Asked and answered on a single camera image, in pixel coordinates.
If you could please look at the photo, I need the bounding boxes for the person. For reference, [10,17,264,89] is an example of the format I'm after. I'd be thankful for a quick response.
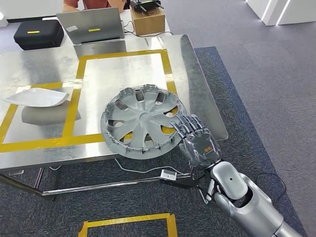
[63,0,127,13]

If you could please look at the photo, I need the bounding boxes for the silver laptop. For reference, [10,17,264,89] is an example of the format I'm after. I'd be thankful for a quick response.
[56,7,125,45]

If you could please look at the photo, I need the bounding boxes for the black case with yellow stripe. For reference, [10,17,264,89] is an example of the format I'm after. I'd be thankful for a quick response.
[14,19,65,51]

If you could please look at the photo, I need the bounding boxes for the black laptop cable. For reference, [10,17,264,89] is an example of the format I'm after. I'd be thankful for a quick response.
[123,20,173,37]

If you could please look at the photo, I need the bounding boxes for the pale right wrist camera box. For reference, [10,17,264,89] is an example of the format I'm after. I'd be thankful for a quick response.
[160,169,177,182]

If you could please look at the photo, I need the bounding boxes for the silver plastic wheel hubcap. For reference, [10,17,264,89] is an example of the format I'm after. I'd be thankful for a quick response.
[100,84,189,160]

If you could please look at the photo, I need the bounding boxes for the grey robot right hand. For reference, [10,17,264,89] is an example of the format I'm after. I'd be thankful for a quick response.
[170,114,222,169]

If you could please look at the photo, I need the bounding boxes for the cardboard box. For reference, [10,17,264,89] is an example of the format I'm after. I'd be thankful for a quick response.
[130,7,165,36]

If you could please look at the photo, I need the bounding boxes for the steel workbench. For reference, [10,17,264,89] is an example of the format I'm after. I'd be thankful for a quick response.
[0,34,229,201]

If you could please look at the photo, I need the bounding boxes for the white plastic shell part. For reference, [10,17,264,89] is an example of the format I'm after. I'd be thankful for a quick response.
[2,87,70,108]

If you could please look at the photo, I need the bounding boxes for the white floor cable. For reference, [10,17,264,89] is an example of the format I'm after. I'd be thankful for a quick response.
[114,158,189,175]

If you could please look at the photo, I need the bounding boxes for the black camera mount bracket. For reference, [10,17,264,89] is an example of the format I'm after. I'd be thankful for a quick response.
[160,173,210,190]

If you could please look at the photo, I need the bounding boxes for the black floor cable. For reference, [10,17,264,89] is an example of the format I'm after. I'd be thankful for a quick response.
[254,172,287,205]

